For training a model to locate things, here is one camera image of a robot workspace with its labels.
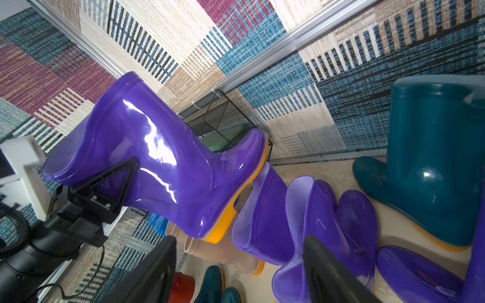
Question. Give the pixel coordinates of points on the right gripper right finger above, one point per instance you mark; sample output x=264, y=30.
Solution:
x=328, y=279

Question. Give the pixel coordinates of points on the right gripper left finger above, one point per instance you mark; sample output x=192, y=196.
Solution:
x=151, y=280

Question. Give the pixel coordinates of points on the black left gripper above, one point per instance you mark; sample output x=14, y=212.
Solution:
x=77, y=215

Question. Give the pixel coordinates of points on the beige rain boot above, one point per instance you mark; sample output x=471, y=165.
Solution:
x=224, y=252
x=173, y=230

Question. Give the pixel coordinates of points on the purple rain boot front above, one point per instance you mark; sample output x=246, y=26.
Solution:
x=178, y=177

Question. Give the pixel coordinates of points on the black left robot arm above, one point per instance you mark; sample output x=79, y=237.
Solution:
x=39, y=249

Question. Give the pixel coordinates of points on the teal rain boot back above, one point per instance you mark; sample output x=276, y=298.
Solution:
x=434, y=163

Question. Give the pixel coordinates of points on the red pen holder cup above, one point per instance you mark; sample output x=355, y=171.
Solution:
x=183, y=288

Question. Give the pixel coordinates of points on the green tray on rack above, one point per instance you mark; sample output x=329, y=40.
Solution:
x=220, y=141

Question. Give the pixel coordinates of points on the black wire mesh shelf rack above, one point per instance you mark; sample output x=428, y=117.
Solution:
x=220, y=111

